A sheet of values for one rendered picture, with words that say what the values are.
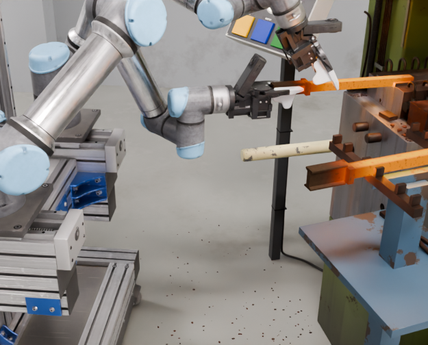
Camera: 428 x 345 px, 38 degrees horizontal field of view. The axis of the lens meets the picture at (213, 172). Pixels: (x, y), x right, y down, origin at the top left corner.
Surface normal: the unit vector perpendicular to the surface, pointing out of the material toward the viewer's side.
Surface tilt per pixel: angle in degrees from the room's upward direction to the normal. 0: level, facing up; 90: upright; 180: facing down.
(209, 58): 90
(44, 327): 0
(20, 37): 90
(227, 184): 0
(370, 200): 90
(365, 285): 0
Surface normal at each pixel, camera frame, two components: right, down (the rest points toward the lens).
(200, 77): -0.08, 0.47
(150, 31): 0.75, 0.25
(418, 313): 0.01, -0.88
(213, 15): -0.47, 0.41
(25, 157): 0.59, 0.45
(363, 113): -0.97, 0.11
